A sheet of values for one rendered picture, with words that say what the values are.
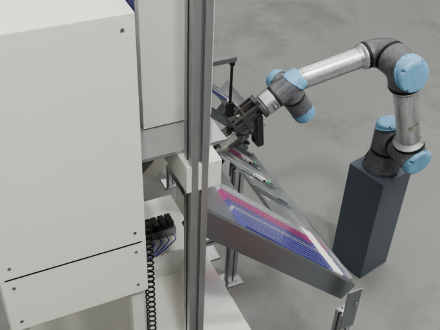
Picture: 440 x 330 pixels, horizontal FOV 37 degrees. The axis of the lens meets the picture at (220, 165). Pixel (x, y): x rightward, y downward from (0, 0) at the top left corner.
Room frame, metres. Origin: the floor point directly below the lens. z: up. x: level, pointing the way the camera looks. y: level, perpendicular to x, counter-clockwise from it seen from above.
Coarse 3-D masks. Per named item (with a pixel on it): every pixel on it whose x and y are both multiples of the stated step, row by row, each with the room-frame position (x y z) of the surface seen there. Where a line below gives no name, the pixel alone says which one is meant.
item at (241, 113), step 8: (240, 104) 1.70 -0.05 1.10; (248, 104) 1.69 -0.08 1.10; (256, 104) 1.69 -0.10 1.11; (224, 112) 1.70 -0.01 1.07; (240, 112) 1.67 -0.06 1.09; (248, 112) 1.68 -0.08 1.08; (256, 112) 1.71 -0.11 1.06; (264, 112) 1.68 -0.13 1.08; (232, 120) 1.65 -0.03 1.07; (240, 120) 1.65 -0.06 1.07; (248, 120) 1.66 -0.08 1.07; (232, 128) 1.64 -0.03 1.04; (240, 128) 1.65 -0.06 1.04; (248, 128) 1.66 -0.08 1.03
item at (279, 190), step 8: (256, 160) 1.89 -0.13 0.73; (264, 168) 1.84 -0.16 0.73; (272, 176) 1.80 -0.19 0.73; (280, 192) 1.72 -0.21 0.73; (288, 200) 1.68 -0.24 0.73; (296, 208) 1.63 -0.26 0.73; (296, 216) 1.61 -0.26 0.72; (304, 224) 1.57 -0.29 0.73; (312, 232) 1.53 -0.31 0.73; (320, 240) 1.49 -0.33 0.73; (328, 248) 1.46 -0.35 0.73; (336, 256) 1.43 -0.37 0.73; (344, 272) 1.36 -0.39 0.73
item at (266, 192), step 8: (240, 152) 1.89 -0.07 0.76; (240, 160) 1.78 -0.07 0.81; (256, 168) 1.83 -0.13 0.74; (248, 176) 1.66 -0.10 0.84; (264, 176) 1.81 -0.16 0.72; (256, 184) 1.64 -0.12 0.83; (264, 184) 1.71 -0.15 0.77; (272, 184) 1.76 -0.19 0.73; (256, 192) 1.58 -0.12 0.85; (264, 192) 1.61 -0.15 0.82; (272, 192) 1.69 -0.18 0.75; (264, 200) 1.54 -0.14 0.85; (272, 200) 1.60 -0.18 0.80; (280, 200) 1.65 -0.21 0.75; (272, 208) 1.51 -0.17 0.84; (280, 208) 1.57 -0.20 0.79; (288, 208) 1.64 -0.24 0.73; (288, 216) 1.55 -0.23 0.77; (296, 224) 1.53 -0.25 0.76
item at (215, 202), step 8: (168, 168) 1.25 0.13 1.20; (224, 176) 1.48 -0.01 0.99; (208, 192) 1.26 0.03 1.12; (216, 192) 1.30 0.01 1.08; (208, 200) 1.20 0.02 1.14; (216, 200) 1.24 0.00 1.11; (224, 200) 1.28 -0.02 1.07; (208, 208) 1.15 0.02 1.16; (216, 208) 1.19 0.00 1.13; (224, 208) 1.23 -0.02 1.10; (224, 216) 1.17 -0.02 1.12; (232, 216) 1.21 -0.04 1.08; (240, 224) 1.20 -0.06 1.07
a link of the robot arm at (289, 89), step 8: (288, 72) 1.77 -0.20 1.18; (296, 72) 1.76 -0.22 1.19; (280, 80) 1.75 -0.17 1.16; (288, 80) 1.74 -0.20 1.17; (296, 80) 1.74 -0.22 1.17; (304, 80) 1.74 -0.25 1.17; (272, 88) 1.73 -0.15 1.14; (280, 88) 1.72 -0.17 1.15; (288, 88) 1.72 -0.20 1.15; (296, 88) 1.73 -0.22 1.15; (280, 96) 1.71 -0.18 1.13; (288, 96) 1.72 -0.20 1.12; (296, 96) 1.73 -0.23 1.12; (280, 104) 1.70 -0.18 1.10; (288, 104) 1.73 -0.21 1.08
